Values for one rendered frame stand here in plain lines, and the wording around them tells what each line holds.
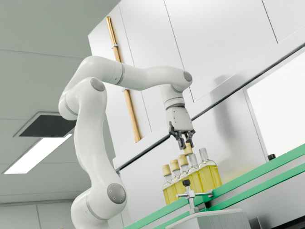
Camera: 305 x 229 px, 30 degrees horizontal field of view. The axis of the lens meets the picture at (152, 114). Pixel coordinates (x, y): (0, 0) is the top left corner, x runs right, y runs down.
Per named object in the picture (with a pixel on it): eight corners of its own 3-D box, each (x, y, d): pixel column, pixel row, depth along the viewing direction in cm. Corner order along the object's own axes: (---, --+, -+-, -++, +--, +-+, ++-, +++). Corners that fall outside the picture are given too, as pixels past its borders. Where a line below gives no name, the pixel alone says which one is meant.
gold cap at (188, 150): (194, 152, 223) (192, 142, 225) (188, 152, 221) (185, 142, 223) (189, 156, 226) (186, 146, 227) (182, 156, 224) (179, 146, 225)
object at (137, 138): (142, 141, 275) (110, 14, 300) (137, 141, 273) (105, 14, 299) (138, 143, 277) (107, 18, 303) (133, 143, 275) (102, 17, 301)
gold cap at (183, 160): (190, 163, 227) (187, 153, 229) (184, 163, 225) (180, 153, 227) (185, 166, 230) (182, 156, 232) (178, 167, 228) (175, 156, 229)
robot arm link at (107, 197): (109, 225, 192) (136, 210, 181) (78, 226, 185) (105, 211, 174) (86, 94, 212) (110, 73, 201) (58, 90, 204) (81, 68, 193)
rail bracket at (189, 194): (219, 210, 206) (209, 177, 210) (184, 213, 195) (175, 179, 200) (213, 212, 208) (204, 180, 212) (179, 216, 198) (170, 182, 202)
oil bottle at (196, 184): (219, 216, 215) (204, 163, 222) (209, 217, 211) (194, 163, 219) (210, 220, 219) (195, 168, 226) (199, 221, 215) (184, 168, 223)
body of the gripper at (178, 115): (179, 111, 237) (186, 136, 233) (159, 110, 230) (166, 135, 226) (190, 103, 231) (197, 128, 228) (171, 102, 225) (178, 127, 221)
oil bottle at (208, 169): (231, 211, 211) (215, 157, 219) (220, 212, 208) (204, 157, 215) (221, 216, 215) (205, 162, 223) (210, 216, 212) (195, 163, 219)
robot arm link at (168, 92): (189, 97, 231) (174, 107, 237) (180, 68, 235) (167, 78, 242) (174, 95, 225) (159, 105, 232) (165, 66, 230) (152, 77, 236)
